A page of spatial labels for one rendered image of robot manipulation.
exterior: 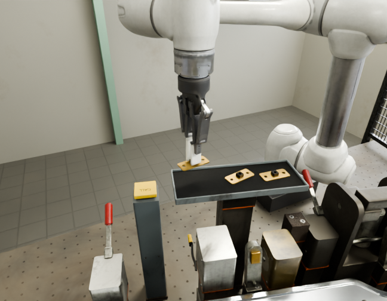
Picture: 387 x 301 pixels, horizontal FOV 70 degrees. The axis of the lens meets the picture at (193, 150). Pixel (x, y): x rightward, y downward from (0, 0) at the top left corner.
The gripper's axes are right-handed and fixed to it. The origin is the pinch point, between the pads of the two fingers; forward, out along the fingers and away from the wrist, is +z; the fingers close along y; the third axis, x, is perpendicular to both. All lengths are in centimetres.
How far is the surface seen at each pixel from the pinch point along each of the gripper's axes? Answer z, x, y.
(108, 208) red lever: 13.0, -23.2, -4.7
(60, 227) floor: 126, -40, -135
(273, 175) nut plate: 9.2, 20.6, 10.5
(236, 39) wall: 19, 206, -233
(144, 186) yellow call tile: 10.0, -12.7, -4.9
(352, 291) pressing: 26, 21, 40
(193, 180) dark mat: 9.9, 0.1, -0.2
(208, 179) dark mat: 9.9, 4.0, 1.8
